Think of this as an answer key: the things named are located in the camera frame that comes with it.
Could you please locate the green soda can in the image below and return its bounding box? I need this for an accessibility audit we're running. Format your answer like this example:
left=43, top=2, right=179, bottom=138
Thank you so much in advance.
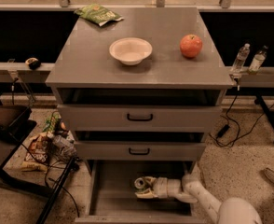
left=134, top=176, right=151, bottom=190

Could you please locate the grey bottom drawer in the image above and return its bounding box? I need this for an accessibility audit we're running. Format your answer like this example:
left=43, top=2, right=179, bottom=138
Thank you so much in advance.
left=75, top=161, right=204, bottom=224

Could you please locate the grey top drawer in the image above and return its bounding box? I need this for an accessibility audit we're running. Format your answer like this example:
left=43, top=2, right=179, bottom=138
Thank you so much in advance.
left=58, top=105, right=222, bottom=133

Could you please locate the black cart frame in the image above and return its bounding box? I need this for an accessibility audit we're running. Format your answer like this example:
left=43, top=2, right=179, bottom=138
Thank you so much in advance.
left=0, top=101, right=75, bottom=224

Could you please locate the black wheeled stand leg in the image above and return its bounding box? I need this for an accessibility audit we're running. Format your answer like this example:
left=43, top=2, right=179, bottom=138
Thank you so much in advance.
left=254, top=91, right=274, bottom=147

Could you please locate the green chip bag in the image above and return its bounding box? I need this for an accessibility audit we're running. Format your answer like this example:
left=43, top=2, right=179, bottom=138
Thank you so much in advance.
left=75, top=4, right=123, bottom=27

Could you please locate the yellow black tape measure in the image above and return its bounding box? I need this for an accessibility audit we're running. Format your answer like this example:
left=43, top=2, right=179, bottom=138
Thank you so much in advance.
left=25, top=57, right=41, bottom=70

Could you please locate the clear water bottle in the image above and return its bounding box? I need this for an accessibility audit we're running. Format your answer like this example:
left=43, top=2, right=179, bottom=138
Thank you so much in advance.
left=230, top=43, right=250, bottom=75

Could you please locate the grey middle drawer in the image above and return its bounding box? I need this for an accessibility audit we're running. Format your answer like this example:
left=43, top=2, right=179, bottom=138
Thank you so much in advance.
left=75, top=141, right=205, bottom=161

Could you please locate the black power cable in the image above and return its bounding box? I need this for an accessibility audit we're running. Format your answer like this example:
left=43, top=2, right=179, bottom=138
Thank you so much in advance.
left=208, top=77, right=268, bottom=148

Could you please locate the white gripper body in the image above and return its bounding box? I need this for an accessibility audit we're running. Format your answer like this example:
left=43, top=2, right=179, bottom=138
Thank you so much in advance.
left=153, top=177, right=182, bottom=199

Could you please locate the white bowl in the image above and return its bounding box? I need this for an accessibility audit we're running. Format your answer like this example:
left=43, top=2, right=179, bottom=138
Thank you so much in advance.
left=109, top=37, right=153, bottom=65

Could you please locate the grey drawer cabinet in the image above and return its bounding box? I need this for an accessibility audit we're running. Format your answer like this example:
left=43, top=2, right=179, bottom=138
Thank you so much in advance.
left=45, top=7, right=235, bottom=175

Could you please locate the crumpled plastic bottle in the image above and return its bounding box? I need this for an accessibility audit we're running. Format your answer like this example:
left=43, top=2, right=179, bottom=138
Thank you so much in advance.
left=47, top=133, right=77, bottom=161

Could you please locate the green snack bag floor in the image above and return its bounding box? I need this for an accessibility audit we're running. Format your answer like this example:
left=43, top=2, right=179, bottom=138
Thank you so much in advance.
left=43, top=111, right=61, bottom=133

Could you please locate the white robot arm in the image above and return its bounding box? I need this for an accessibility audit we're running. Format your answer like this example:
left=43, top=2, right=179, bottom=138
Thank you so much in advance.
left=134, top=174, right=263, bottom=224

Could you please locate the brown snack bag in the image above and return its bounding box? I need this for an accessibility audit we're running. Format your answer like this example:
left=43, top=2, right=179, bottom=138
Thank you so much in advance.
left=21, top=133, right=50, bottom=172

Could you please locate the clear bottle dark cap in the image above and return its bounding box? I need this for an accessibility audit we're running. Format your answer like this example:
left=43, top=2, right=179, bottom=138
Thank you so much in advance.
left=247, top=46, right=268, bottom=74

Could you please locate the grey drawer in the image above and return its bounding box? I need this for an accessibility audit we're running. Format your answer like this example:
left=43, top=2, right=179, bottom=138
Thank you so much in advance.
left=75, top=161, right=204, bottom=224
left=75, top=141, right=205, bottom=161
left=58, top=105, right=222, bottom=133

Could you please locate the red apple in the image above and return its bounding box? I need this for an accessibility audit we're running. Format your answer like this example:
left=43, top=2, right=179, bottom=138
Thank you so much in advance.
left=180, top=35, right=203, bottom=58

